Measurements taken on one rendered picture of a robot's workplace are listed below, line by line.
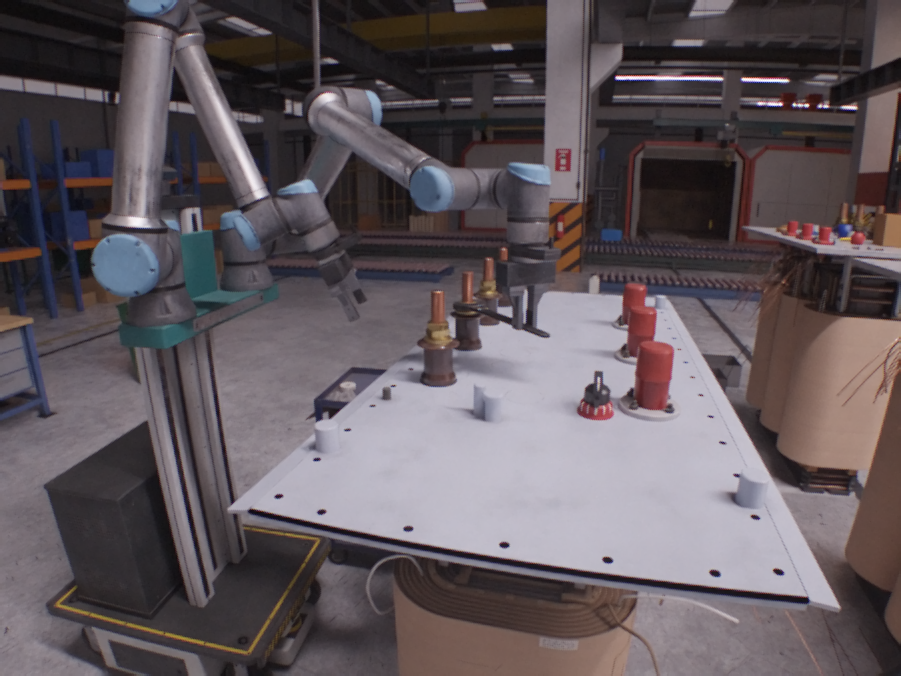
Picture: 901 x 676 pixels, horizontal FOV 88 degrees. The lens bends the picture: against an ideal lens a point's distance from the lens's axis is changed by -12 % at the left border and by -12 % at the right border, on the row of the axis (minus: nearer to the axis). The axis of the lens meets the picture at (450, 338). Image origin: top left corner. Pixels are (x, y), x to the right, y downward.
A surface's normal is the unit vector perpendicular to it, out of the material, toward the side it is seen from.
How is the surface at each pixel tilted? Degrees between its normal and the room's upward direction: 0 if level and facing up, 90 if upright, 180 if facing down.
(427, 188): 92
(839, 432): 90
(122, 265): 95
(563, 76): 90
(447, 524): 0
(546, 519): 0
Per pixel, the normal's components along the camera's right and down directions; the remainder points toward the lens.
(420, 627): -0.57, 0.23
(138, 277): 0.24, 0.35
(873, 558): -0.93, 0.10
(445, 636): -0.32, 0.26
